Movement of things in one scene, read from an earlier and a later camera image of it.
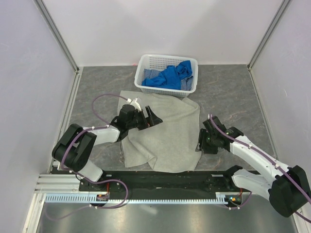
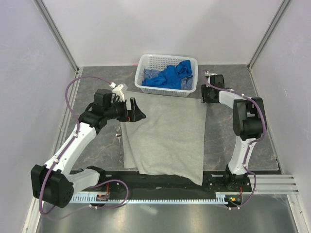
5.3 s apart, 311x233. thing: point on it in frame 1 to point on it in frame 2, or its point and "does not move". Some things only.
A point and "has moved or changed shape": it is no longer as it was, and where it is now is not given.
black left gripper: (151, 120) to (133, 115)
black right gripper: (202, 135) to (204, 88)
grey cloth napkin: (174, 143) has moved or changed shape
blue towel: (172, 76) does not move
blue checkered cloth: (186, 82) does not move
